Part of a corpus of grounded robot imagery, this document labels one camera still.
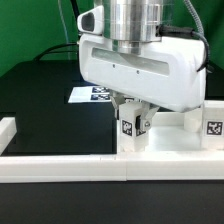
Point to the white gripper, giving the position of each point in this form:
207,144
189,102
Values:
166,73

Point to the white square tabletop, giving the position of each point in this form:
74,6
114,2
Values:
167,133

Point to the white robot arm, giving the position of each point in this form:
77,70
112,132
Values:
131,47

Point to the white sheet with fiducial tags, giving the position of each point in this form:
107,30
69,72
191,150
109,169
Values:
89,94

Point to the white L-shaped obstacle fence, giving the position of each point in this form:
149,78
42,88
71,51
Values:
123,166

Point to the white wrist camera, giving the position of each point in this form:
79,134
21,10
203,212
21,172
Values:
92,21

